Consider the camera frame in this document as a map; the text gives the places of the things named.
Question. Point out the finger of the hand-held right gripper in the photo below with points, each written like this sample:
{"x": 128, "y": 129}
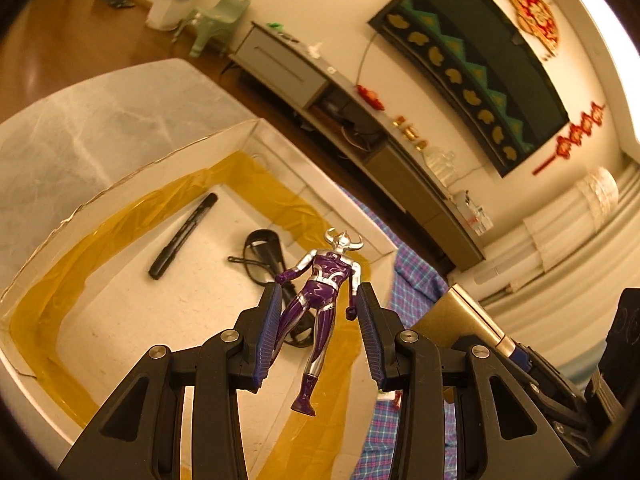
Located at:
{"x": 522, "y": 357}

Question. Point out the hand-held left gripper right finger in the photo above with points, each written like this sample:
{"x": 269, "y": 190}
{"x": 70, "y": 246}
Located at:
{"x": 371, "y": 335}

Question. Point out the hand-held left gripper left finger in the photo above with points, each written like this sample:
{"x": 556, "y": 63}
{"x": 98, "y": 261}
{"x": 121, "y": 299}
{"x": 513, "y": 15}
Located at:
{"x": 267, "y": 332}

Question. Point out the purple silver toy figure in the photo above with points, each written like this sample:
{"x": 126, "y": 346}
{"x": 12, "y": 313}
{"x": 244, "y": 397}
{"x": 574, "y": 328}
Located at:
{"x": 322, "y": 280}

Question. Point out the tan box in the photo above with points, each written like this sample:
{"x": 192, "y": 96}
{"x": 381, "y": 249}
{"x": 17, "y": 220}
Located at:
{"x": 460, "y": 315}

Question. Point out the white cardboard box yellow tape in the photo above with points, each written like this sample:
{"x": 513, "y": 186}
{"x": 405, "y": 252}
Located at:
{"x": 135, "y": 315}

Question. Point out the blue plaid cloth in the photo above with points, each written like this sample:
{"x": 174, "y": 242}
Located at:
{"x": 415, "y": 280}

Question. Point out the black glasses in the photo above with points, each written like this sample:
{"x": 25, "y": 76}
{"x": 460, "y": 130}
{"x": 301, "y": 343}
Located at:
{"x": 260, "y": 249}

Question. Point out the person's dark printed clothing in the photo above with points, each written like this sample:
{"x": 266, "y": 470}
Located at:
{"x": 625, "y": 325}

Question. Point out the black marker pen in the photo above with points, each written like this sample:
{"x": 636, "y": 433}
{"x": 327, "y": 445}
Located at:
{"x": 182, "y": 237}

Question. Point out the white curtain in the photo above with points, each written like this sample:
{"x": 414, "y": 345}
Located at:
{"x": 590, "y": 230}

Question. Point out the white small boxes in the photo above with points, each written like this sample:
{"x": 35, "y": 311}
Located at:
{"x": 472, "y": 212}

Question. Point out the clear water bottle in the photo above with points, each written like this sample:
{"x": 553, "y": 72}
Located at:
{"x": 441, "y": 165}

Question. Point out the gold cups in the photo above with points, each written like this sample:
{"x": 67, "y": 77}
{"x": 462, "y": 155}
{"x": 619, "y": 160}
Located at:
{"x": 412, "y": 132}

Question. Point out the red ornament on console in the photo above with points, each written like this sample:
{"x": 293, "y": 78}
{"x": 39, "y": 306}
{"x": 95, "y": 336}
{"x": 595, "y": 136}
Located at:
{"x": 371, "y": 96}

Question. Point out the grey television console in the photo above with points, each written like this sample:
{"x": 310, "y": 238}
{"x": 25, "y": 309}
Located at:
{"x": 280, "y": 60}

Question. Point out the white small item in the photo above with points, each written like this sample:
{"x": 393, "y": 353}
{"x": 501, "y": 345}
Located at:
{"x": 314, "y": 50}

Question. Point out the television with patterned cover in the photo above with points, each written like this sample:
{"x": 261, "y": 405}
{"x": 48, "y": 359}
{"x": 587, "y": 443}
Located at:
{"x": 475, "y": 35}

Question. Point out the green child chair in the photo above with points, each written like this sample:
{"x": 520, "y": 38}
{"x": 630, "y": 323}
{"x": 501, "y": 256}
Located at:
{"x": 220, "y": 17}

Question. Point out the white bin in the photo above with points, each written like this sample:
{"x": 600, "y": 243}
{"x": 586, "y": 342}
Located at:
{"x": 170, "y": 7}

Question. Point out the red gold fan decoration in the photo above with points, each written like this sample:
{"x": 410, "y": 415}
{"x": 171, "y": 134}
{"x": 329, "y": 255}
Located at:
{"x": 532, "y": 15}

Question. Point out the red hanging wall ornament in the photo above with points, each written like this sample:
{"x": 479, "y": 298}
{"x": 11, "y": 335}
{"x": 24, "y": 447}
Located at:
{"x": 580, "y": 130}

